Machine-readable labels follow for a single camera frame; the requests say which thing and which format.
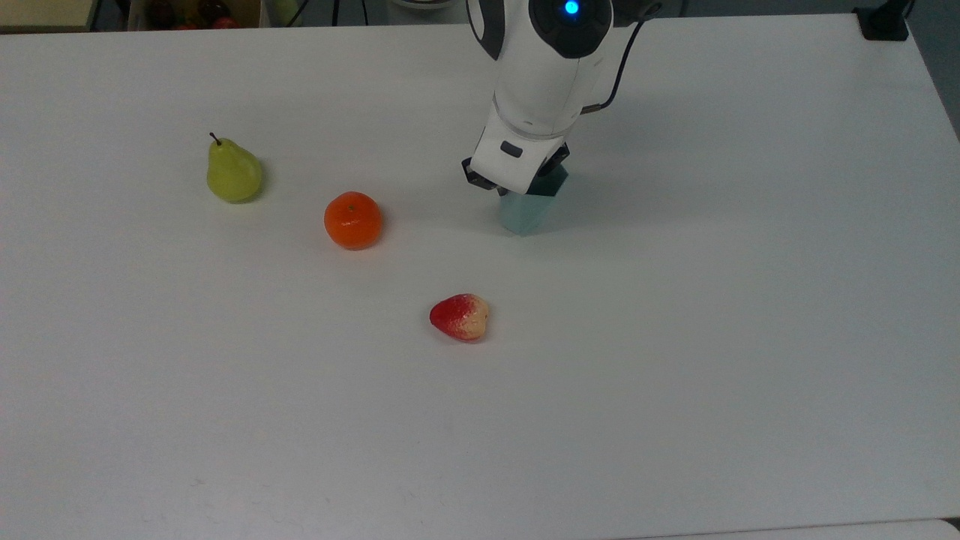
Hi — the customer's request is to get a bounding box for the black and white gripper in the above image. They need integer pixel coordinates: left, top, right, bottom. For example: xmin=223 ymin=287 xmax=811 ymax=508
xmin=460 ymin=122 xmax=572 ymax=197

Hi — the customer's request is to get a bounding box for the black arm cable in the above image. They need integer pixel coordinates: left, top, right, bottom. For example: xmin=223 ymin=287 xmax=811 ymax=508
xmin=580 ymin=4 xmax=664 ymax=116

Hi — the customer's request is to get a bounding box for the red toy strawberry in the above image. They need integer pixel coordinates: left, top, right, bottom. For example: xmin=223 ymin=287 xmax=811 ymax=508
xmin=429 ymin=293 xmax=491 ymax=344

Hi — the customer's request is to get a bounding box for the orange toy mandarin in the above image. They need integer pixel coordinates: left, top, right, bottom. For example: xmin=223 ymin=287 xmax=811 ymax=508
xmin=323 ymin=191 xmax=383 ymax=251

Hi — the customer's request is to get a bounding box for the green toy pear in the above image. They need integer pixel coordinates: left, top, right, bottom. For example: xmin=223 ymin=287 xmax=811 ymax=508
xmin=206 ymin=132 xmax=265 ymax=204

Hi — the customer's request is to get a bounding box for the wooden board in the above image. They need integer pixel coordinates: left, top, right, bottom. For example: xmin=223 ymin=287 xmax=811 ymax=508
xmin=0 ymin=0 xmax=101 ymax=34

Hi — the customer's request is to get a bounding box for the light blue faceted mug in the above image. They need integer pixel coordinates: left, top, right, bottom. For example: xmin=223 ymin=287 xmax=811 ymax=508
xmin=498 ymin=164 xmax=569 ymax=237

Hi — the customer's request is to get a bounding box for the black table clamp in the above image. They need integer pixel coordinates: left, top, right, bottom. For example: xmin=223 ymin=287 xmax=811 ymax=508
xmin=853 ymin=0 xmax=914 ymax=42

